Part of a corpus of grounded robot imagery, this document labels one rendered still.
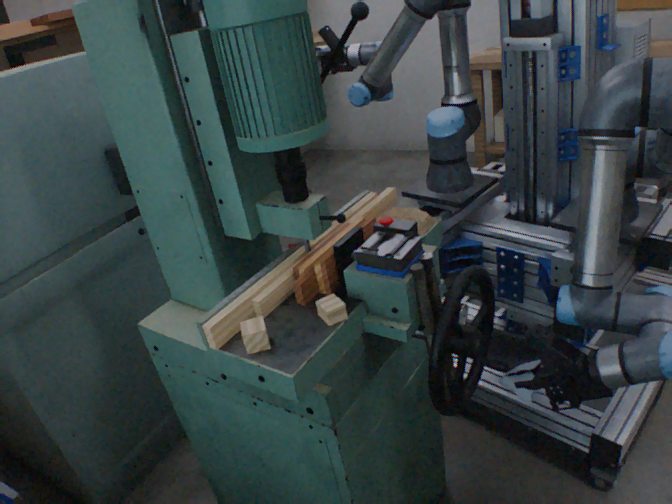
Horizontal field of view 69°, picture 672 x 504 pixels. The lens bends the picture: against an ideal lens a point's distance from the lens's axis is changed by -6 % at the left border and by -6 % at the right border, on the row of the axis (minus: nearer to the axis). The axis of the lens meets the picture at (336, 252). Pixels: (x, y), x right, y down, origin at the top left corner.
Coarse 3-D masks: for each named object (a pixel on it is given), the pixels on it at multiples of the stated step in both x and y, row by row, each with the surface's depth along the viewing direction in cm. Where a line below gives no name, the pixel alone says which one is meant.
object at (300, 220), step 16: (272, 192) 110; (256, 208) 106; (272, 208) 104; (288, 208) 101; (304, 208) 99; (320, 208) 102; (272, 224) 106; (288, 224) 103; (304, 224) 101; (320, 224) 103
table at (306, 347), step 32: (288, 320) 97; (320, 320) 95; (352, 320) 96; (384, 320) 97; (416, 320) 96; (224, 352) 91; (256, 352) 90; (288, 352) 88; (320, 352) 88; (256, 384) 90; (288, 384) 84
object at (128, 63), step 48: (96, 0) 92; (144, 0) 88; (96, 48) 99; (144, 48) 91; (144, 96) 97; (144, 144) 105; (144, 192) 113; (192, 192) 104; (192, 240) 111; (240, 240) 117; (192, 288) 122
